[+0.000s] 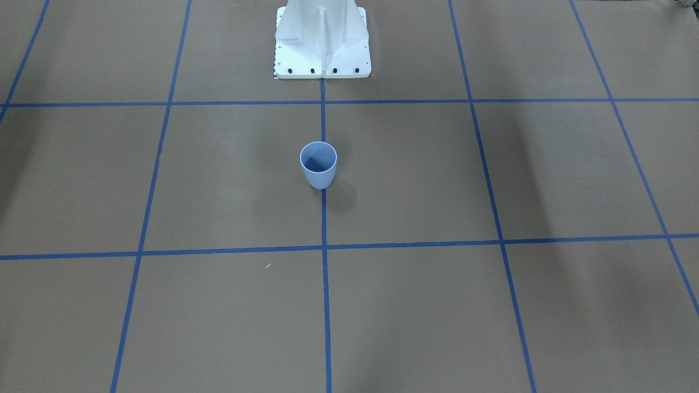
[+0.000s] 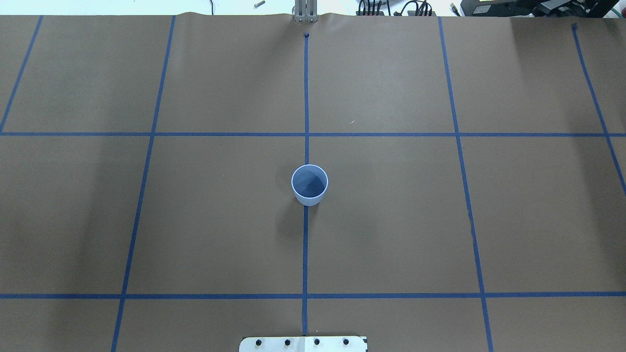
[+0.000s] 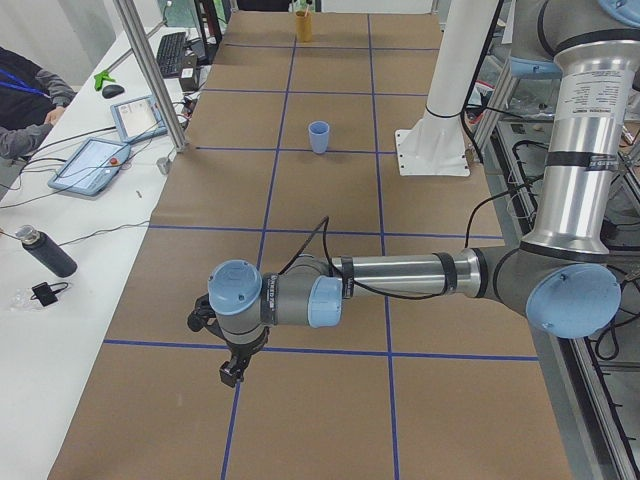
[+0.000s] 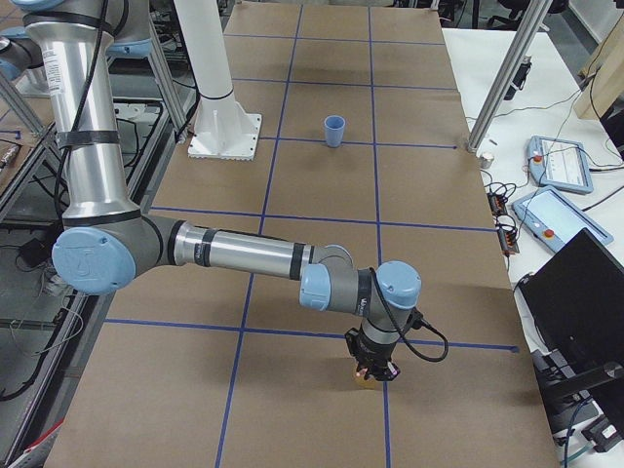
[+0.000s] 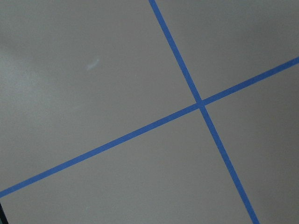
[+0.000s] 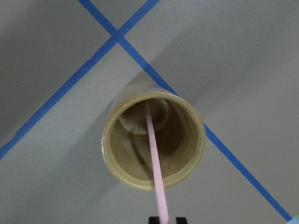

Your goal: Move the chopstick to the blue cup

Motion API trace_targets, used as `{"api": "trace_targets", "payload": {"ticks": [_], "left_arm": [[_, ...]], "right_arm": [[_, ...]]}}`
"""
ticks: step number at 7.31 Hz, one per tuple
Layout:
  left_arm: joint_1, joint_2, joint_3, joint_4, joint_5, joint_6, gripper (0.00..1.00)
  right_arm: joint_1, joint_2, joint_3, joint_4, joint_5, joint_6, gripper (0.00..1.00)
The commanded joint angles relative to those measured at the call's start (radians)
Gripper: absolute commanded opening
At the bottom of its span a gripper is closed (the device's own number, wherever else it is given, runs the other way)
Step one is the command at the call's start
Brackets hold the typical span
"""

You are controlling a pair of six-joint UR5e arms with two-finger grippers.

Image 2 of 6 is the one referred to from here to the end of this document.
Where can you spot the blue cup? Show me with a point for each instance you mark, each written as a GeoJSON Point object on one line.
{"type": "Point", "coordinates": [309, 184]}

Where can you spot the brown paper table cover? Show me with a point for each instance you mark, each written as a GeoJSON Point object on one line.
{"type": "Point", "coordinates": [476, 197]}

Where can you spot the aluminium frame post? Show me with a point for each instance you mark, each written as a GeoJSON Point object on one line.
{"type": "Point", "coordinates": [305, 11]}

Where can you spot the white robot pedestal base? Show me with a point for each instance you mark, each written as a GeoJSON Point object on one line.
{"type": "Point", "coordinates": [304, 344]}

